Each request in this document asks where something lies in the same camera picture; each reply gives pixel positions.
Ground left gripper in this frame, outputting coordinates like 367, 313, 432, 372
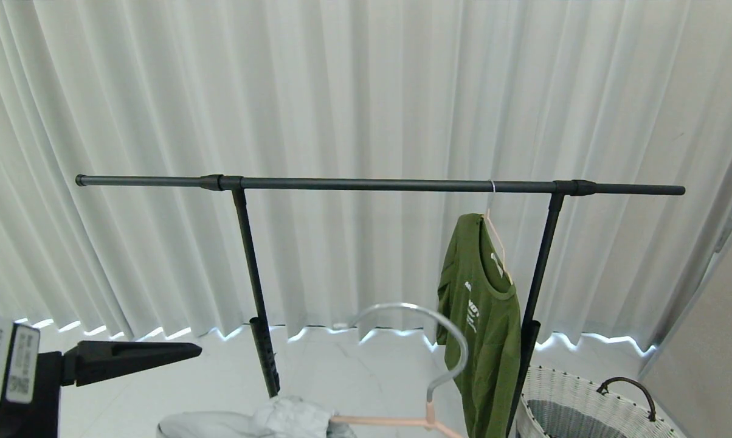
0, 286, 202, 438

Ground pale grey garment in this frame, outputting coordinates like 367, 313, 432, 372
157, 395, 357, 438

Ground pink clothes hanger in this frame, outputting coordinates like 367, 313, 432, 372
330, 302, 469, 438
482, 181, 514, 285

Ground green printed shirt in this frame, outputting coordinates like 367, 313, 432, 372
436, 213, 523, 438

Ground black clothes rack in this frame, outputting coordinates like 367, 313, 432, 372
75, 174, 686, 438

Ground white laundry basket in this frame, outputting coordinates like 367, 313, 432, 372
515, 365, 686, 438

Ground white curtain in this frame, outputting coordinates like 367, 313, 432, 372
0, 0, 732, 353

